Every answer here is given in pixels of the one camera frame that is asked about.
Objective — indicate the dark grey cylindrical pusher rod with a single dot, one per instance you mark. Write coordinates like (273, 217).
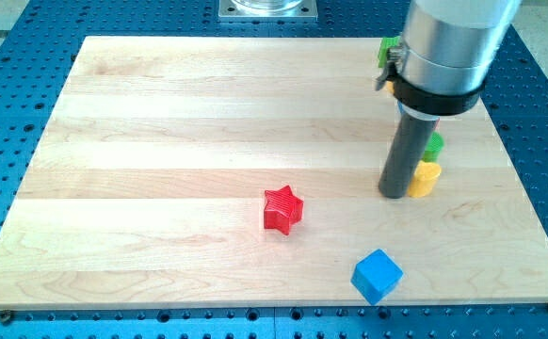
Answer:
(411, 138)

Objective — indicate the yellow block behind arm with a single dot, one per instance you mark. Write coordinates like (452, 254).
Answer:
(389, 85)

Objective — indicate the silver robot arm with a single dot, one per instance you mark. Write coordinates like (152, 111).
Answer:
(437, 68)

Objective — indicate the yellow heart block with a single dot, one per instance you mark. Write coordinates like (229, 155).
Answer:
(424, 179)

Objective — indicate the red star block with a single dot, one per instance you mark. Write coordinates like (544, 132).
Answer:
(283, 209)

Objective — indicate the green cylinder block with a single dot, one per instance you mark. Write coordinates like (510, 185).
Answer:
(434, 148)

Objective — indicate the green block at top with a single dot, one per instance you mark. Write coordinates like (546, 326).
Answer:
(389, 49)

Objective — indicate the blue cube block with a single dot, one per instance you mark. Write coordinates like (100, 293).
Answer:
(376, 276)

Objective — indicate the wooden board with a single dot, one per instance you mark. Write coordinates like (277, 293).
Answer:
(147, 189)

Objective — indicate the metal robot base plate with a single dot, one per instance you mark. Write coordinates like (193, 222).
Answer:
(267, 10)

